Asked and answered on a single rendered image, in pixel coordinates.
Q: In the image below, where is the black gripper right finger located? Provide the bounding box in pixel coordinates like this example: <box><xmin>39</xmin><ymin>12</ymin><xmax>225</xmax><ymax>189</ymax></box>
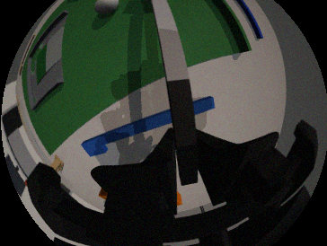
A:
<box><xmin>196</xmin><ymin>129</ymin><xmax>279</xmax><ymax>206</ymax></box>

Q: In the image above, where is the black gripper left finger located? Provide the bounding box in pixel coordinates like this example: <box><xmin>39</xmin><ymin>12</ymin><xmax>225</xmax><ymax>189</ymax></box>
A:
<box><xmin>91</xmin><ymin>127</ymin><xmax>178</xmax><ymax>215</ymax></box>

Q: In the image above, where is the green flat mat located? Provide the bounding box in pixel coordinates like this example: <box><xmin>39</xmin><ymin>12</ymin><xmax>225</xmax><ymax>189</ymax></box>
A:
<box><xmin>22</xmin><ymin>0</ymin><xmax>240</xmax><ymax>155</ymax></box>

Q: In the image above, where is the white golf ball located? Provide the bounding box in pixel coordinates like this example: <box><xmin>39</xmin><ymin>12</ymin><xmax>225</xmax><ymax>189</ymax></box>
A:
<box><xmin>94</xmin><ymin>0</ymin><xmax>119</xmax><ymax>14</ymax></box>

